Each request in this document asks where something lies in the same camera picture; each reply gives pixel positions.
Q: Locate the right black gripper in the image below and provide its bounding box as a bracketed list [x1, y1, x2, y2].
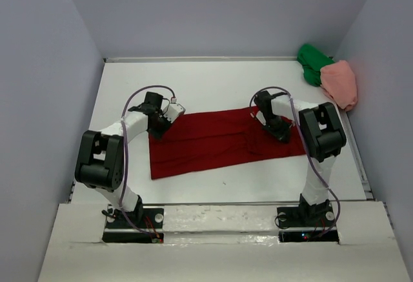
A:
[261, 114, 292, 143]

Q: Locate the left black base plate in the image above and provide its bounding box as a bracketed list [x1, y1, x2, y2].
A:
[101, 205, 165, 244]

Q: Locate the red t shirt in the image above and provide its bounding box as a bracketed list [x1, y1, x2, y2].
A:
[149, 108, 305, 180]

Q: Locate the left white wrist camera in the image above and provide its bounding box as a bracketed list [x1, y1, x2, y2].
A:
[163, 97, 186, 124]

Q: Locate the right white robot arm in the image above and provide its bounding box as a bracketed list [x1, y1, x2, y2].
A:
[250, 87, 347, 232]

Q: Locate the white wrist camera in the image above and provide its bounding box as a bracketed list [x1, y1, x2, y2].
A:
[250, 111, 267, 126]
[163, 97, 186, 124]

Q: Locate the pink t shirt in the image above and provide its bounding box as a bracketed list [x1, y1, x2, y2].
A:
[320, 60, 358, 112]

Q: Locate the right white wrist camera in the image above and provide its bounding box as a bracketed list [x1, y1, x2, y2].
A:
[250, 111, 267, 126]

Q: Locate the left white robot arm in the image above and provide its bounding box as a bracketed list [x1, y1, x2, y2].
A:
[74, 87, 185, 230]

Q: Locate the aluminium rail frame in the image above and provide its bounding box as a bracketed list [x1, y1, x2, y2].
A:
[103, 56, 297, 63]

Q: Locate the green t shirt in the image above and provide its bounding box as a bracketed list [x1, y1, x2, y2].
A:
[297, 44, 334, 87]

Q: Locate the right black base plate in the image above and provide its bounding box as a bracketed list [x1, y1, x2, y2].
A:
[274, 206, 339, 243]

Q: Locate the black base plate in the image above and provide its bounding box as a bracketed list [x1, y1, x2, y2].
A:
[101, 205, 165, 244]
[274, 206, 339, 243]

